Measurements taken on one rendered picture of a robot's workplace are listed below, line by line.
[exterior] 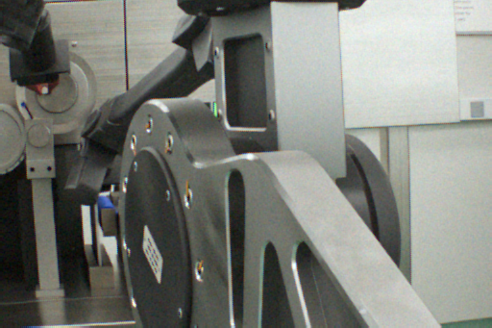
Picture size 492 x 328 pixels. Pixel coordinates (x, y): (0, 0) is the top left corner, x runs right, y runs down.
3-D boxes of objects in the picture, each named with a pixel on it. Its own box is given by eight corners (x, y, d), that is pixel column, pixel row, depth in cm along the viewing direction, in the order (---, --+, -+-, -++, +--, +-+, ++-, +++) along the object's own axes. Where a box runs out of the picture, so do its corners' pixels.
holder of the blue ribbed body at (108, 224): (103, 237, 176) (101, 209, 175) (96, 221, 198) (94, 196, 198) (120, 236, 176) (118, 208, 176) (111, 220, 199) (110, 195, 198)
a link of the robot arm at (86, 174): (147, 128, 156) (99, 105, 153) (127, 192, 151) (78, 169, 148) (117, 153, 166) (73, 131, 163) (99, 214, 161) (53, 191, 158)
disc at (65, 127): (15, 134, 171) (16, 49, 170) (15, 134, 171) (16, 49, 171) (97, 134, 174) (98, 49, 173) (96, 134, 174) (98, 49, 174)
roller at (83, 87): (24, 124, 170) (25, 58, 170) (27, 121, 196) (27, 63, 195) (87, 124, 173) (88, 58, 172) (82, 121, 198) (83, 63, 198)
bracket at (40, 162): (36, 298, 166) (23, 119, 164) (36, 291, 172) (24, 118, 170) (64, 297, 167) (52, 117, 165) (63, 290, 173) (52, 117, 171)
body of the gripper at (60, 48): (71, 76, 160) (68, 49, 154) (12, 85, 159) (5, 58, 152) (68, 44, 163) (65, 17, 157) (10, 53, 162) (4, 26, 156)
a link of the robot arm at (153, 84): (279, 30, 125) (205, -10, 122) (268, 67, 123) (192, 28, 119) (141, 133, 161) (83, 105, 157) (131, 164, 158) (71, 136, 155)
